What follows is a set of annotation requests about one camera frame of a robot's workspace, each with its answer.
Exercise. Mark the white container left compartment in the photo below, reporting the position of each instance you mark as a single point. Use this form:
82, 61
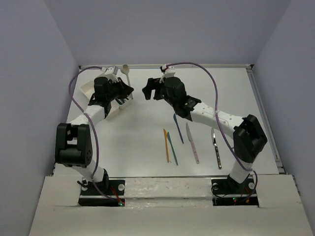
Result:
88, 89

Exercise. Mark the orange plastic knife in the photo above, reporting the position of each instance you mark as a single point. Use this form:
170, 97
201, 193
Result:
166, 145

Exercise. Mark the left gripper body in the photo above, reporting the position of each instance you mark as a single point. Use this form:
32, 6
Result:
114, 88

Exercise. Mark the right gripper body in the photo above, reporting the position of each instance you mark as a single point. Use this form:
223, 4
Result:
163, 92

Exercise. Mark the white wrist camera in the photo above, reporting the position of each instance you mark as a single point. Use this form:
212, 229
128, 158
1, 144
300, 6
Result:
168, 71
110, 71

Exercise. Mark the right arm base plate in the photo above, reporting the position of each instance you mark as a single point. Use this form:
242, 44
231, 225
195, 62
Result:
225, 195

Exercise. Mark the white container right compartment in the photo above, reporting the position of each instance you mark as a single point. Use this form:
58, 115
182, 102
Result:
126, 104

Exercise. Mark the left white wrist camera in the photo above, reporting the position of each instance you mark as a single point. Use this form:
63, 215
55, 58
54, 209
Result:
110, 71

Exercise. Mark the teal plastic knife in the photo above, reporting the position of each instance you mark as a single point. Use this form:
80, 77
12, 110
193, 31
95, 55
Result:
173, 151

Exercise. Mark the white front cover board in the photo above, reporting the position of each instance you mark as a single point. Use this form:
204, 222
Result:
171, 207

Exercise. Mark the aluminium rail right edge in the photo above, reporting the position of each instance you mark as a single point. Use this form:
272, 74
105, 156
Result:
266, 123

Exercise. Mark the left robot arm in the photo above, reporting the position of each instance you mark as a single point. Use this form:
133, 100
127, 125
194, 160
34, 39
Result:
77, 144

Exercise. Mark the steel knife dark handle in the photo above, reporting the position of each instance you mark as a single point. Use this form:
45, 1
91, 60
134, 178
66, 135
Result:
216, 148

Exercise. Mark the aluminium rail back edge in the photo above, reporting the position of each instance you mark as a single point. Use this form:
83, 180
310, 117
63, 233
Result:
157, 66

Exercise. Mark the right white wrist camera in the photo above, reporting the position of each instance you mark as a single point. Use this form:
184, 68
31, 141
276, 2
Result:
168, 71

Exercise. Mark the beige plastic spoon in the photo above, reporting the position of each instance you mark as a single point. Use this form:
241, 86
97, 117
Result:
125, 71

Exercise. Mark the blue plastic knife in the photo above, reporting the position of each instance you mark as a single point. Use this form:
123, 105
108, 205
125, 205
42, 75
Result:
178, 128

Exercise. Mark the white container compartment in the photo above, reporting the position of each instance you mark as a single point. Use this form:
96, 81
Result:
126, 104
88, 89

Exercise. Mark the steel knife pink handle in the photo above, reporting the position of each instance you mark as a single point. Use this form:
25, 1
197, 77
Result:
192, 143

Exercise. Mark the aluminium rail edge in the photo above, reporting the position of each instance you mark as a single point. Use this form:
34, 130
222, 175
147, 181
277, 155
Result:
266, 123
157, 66

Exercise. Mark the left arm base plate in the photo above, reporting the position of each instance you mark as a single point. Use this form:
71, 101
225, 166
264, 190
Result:
98, 195

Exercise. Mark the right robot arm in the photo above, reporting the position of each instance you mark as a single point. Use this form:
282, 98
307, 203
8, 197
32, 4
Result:
247, 134

